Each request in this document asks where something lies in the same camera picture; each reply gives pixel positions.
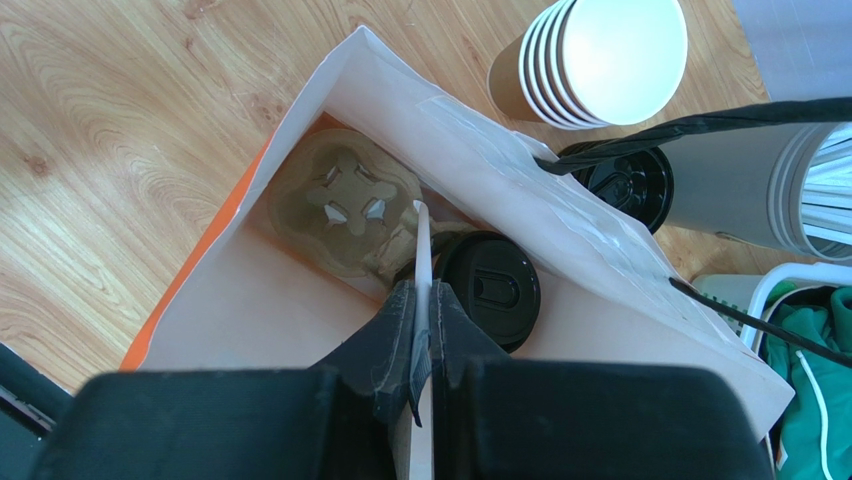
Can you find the black cup lid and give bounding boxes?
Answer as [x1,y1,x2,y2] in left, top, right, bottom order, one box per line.
[434,230,541,354]

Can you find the orange paper bag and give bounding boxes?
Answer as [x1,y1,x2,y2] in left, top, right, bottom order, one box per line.
[121,26,795,436]

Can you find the green cloth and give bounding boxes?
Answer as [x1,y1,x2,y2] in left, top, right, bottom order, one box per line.
[764,287,851,479]

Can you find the grey straw holder cup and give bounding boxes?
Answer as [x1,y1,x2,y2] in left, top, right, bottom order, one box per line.
[660,122,851,261]

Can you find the black lid stack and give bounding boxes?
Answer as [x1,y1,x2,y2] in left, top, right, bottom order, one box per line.
[572,147,674,234]

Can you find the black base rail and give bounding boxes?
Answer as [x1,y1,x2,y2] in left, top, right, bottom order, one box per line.
[1,345,73,479]

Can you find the white plastic basket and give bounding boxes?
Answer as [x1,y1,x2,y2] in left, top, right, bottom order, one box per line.
[693,263,851,346]

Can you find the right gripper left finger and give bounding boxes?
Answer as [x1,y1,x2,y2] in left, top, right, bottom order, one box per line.
[32,281,416,479]

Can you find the pulp cup carrier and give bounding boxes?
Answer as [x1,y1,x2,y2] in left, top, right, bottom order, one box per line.
[267,127,467,282]

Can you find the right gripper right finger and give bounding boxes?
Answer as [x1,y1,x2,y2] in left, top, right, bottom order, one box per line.
[430,283,772,479]

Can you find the paper cup stack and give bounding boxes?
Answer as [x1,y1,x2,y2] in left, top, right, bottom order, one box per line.
[487,0,688,130]

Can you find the white wrapped straws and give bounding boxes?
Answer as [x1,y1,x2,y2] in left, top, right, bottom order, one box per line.
[799,122,851,261]

